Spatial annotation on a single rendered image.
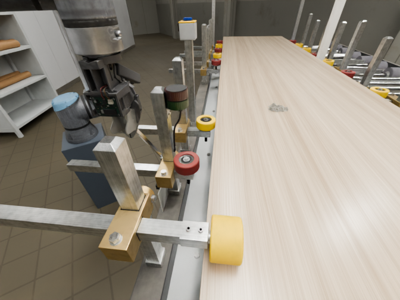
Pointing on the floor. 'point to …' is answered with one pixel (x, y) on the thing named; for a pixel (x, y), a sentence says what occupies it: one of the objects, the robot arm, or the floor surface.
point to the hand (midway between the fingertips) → (131, 132)
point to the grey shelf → (30, 100)
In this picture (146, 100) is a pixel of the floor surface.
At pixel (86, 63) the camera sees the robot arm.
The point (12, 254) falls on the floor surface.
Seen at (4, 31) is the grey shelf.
